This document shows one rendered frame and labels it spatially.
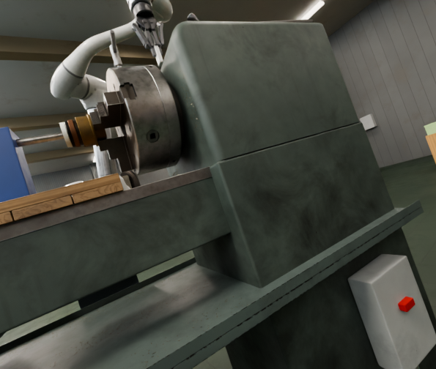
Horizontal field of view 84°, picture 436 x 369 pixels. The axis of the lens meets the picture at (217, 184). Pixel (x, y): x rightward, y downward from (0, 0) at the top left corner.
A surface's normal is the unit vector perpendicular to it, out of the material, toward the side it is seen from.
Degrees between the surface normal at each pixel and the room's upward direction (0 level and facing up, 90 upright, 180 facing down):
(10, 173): 90
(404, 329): 90
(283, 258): 90
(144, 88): 81
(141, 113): 104
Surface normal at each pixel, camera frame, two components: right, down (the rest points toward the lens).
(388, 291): 0.40, -0.18
